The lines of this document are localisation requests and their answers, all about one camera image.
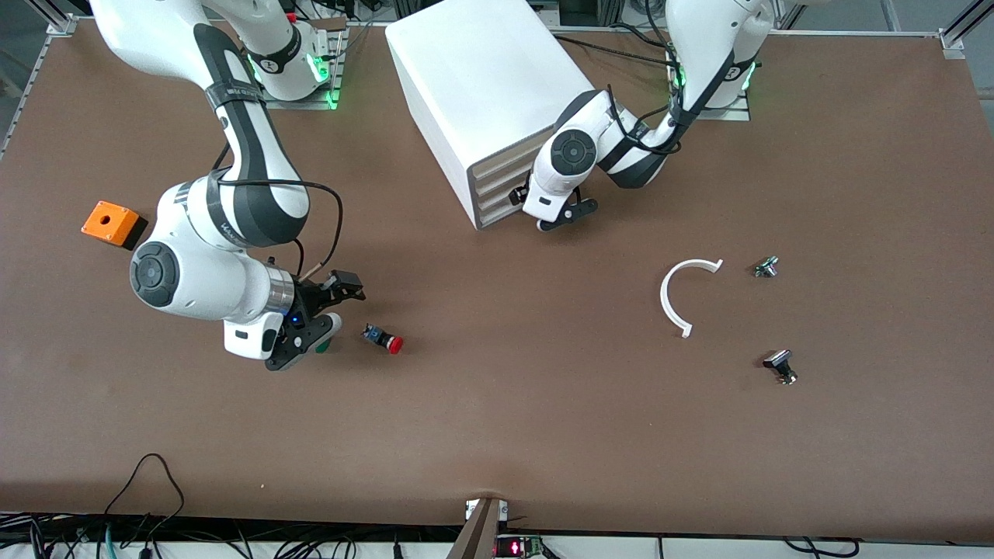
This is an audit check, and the white plastic drawer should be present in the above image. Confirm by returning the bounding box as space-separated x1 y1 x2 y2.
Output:
472 134 548 182
478 194 525 227
475 175 529 213
474 154 538 197

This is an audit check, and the green mushroom push button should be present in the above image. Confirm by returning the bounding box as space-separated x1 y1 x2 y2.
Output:
311 313 344 356

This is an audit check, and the red push button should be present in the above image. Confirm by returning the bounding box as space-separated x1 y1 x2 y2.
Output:
361 323 405 356

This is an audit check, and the white drawer cabinet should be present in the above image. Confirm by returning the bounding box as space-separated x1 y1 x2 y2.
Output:
384 0 605 231

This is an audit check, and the circuit board with red display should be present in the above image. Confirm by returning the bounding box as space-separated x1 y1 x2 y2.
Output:
494 534 544 559

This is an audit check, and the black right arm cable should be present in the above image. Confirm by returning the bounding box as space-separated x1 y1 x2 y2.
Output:
210 144 345 282

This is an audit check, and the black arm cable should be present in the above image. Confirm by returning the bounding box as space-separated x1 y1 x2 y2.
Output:
606 0 766 156
210 144 345 282

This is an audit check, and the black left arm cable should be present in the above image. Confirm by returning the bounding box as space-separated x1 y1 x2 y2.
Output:
606 0 766 156

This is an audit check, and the white C-shaped plastic ring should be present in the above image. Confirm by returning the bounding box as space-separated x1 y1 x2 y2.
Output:
660 258 725 339

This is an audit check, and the black cable behind cabinet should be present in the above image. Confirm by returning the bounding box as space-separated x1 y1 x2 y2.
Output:
553 34 669 63

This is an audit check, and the thin black looped cable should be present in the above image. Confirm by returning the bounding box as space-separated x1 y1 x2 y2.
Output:
103 453 186 536

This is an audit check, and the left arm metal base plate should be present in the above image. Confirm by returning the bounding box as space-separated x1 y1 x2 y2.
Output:
695 101 752 122

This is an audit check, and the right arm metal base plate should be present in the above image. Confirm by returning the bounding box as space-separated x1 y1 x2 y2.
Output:
260 19 342 111

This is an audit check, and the orange button enclosure box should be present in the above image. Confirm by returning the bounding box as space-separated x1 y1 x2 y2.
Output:
81 200 149 252

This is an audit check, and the grey camera stand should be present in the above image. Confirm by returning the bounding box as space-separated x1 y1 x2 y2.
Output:
447 497 507 559

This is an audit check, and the black cable under table edge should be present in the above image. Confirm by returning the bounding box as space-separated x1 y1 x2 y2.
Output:
783 537 861 559

